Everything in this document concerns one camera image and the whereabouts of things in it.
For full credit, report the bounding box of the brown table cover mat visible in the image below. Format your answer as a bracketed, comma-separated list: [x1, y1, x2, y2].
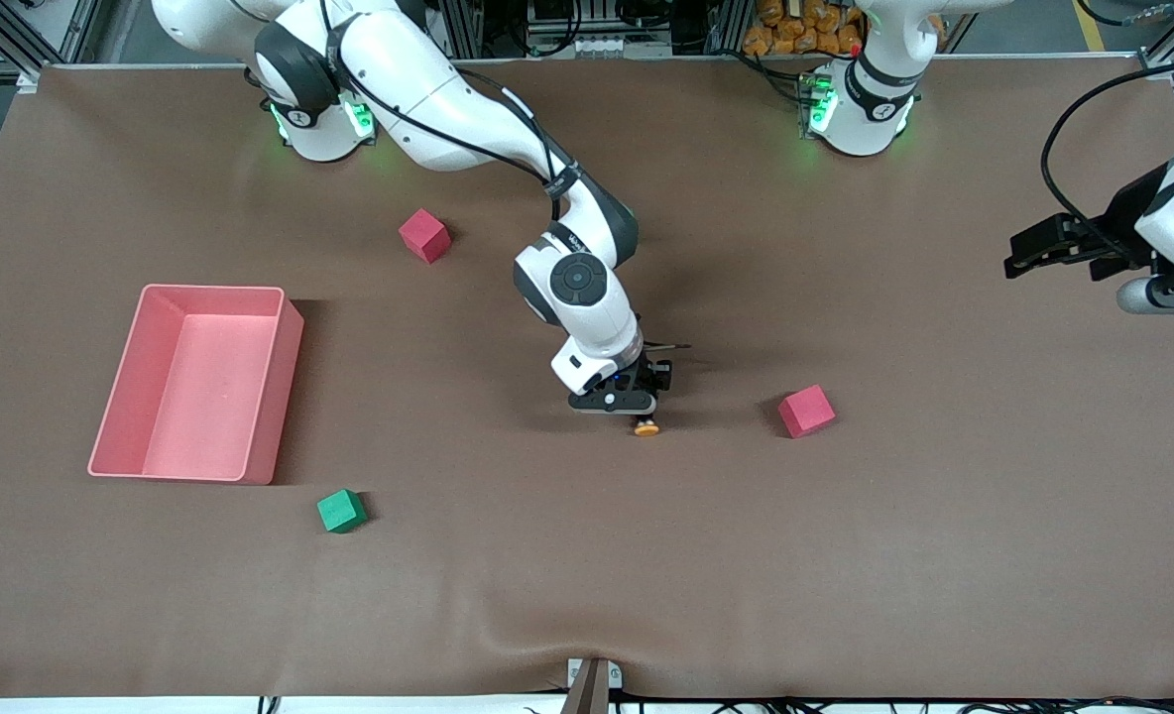
[0, 55, 1174, 701]

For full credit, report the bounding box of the orange packaged goods pile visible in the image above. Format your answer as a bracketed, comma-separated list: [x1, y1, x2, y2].
[743, 0, 866, 57]

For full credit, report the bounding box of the pink plastic bin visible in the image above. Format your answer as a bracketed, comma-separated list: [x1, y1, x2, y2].
[87, 285, 305, 487]

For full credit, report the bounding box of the pink foam cube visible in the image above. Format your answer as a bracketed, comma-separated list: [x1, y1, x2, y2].
[398, 208, 452, 265]
[777, 385, 837, 439]

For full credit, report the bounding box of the white terminal block device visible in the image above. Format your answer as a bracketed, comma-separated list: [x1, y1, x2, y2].
[567, 35, 674, 58]

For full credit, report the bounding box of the green foam cube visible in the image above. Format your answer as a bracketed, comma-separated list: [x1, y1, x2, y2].
[316, 488, 368, 535]

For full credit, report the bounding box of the metal clamp bracket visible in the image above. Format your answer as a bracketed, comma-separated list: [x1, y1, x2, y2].
[559, 656, 624, 714]

